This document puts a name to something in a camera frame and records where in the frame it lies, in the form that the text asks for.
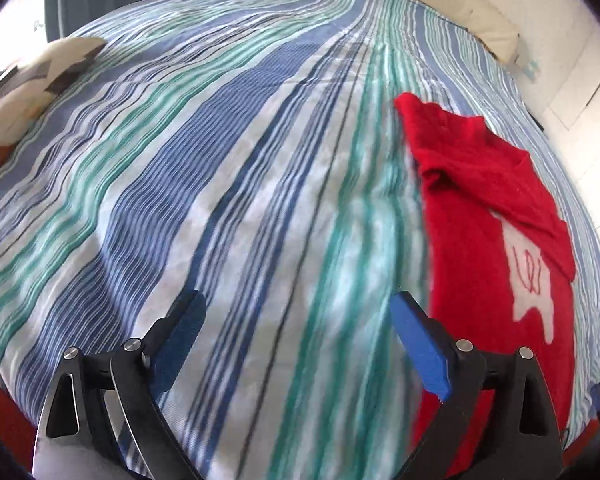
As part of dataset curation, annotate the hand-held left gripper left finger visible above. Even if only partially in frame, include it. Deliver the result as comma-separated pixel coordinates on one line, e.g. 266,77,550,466
32,289,207,480

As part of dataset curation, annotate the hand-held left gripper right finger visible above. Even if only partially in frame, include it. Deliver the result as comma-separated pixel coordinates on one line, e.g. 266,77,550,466
390,291,563,480

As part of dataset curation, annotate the red sweater with white animal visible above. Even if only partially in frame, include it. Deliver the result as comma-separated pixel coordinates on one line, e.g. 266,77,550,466
394,92,577,480

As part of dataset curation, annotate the blue green striped bed sheet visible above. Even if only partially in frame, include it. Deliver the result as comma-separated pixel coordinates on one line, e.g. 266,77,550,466
0,0,600,480

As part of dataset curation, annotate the person's orange fleece clothing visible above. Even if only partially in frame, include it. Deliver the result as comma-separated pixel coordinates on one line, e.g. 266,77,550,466
0,357,600,468

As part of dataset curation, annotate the cream brown patterned pillow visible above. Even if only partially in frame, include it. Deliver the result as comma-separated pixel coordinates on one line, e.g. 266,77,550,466
0,36,108,181

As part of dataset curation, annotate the cream padded headboard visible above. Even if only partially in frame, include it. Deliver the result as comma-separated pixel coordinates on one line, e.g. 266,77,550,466
450,0,523,63

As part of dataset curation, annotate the white wall outlet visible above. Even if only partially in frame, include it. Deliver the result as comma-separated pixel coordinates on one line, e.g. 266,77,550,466
516,56,542,82

